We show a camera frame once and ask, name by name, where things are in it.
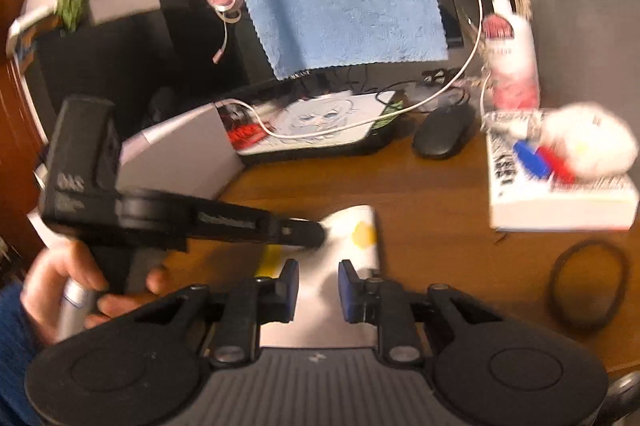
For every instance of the black rubber band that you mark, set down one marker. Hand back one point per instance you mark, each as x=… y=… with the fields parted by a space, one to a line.
x=588 y=284

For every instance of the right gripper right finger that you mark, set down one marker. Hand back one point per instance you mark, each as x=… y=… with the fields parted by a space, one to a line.
x=358 y=297

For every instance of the blue marker pen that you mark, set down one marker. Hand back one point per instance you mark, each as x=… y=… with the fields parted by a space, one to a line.
x=532 y=162

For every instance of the blue sleeve forearm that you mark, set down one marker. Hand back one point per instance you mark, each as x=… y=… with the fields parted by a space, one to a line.
x=19 y=345

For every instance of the yellow white paper bundle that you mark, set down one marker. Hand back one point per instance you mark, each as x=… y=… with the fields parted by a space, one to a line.
x=318 y=321

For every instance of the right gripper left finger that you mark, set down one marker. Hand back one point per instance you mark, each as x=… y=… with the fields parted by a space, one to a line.
x=277 y=297

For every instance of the black computer monitor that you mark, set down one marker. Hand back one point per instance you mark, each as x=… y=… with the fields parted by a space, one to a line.
x=196 y=33

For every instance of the white drawer box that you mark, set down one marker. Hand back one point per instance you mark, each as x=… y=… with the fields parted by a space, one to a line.
x=190 y=154

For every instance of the person's left hand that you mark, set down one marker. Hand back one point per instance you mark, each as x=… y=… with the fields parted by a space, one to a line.
x=45 y=282

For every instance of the white plush toy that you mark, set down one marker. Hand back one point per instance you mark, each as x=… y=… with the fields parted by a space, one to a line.
x=594 y=142

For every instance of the red marker pen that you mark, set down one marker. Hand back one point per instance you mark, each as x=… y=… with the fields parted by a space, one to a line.
x=559 y=169

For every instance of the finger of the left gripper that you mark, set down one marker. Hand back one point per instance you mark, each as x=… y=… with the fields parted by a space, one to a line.
x=295 y=232

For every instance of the black computer mouse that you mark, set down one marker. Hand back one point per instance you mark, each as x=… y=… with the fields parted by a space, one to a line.
x=444 y=132

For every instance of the white pink pump bottle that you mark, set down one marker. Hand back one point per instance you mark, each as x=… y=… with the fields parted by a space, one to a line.
x=509 y=51

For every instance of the anime print keyboard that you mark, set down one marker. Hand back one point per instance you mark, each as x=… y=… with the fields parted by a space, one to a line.
x=341 y=123

